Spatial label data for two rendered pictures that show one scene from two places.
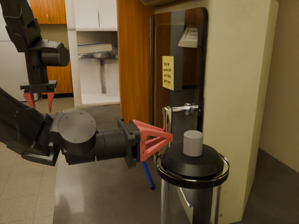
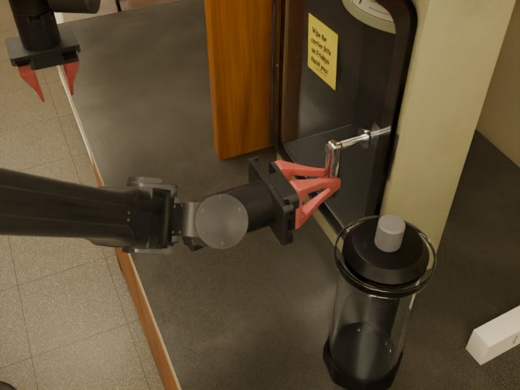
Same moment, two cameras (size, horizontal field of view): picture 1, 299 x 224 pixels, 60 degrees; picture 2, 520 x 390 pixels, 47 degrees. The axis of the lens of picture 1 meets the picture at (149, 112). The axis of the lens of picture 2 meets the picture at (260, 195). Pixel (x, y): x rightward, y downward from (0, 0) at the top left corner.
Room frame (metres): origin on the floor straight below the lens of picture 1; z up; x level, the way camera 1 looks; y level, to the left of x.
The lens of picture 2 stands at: (-0.05, 0.13, 1.66)
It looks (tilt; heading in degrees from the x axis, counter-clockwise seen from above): 44 degrees down; 352
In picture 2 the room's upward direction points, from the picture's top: straight up
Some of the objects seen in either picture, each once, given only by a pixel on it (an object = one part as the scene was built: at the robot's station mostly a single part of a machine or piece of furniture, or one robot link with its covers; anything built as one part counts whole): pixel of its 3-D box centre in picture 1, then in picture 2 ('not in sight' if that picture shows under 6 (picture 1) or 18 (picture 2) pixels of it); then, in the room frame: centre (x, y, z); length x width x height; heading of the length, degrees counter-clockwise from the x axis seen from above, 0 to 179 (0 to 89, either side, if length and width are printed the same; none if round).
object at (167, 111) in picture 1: (175, 126); (343, 165); (0.49, -0.05, 1.17); 0.05 x 0.03 x 0.10; 106
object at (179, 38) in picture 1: (170, 100); (325, 97); (0.60, -0.05, 1.19); 0.30 x 0.01 x 0.40; 16
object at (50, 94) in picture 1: (44, 98); (56, 70); (0.80, 0.34, 1.14); 0.07 x 0.07 x 0.09; 16
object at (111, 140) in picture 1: (113, 143); (251, 206); (0.45, 0.07, 1.14); 0.10 x 0.07 x 0.07; 17
